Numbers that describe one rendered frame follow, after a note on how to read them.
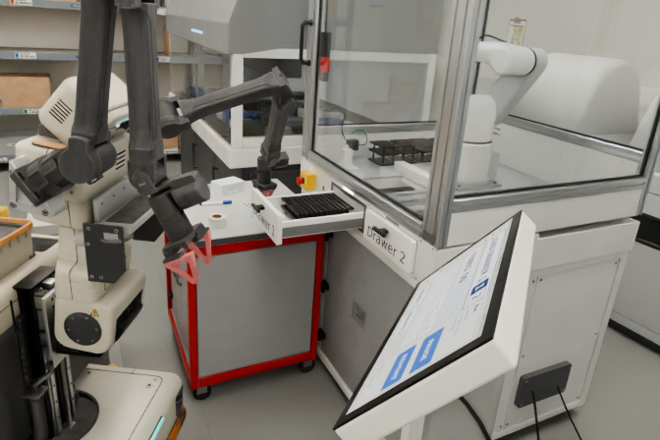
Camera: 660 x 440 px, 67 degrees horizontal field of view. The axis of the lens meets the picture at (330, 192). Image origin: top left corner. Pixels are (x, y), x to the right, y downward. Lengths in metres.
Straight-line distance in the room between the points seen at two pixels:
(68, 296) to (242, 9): 1.52
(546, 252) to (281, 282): 1.02
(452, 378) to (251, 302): 1.47
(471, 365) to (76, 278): 1.06
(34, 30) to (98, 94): 4.71
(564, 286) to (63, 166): 1.65
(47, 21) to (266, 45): 3.57
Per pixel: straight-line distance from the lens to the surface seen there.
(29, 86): 5.45
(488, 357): 0.69
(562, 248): 1.91
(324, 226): 1.78
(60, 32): 5.81
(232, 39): 2.48
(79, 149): 1.14
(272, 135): 1.83
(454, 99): 1.40
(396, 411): 0.78
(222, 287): 2.03
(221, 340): 2.16
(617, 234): 2.12
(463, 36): 1.39
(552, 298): 2.02
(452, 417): 1.00
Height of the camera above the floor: 1.56
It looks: 19 degrees down
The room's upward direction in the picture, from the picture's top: 4 degrees clockwise
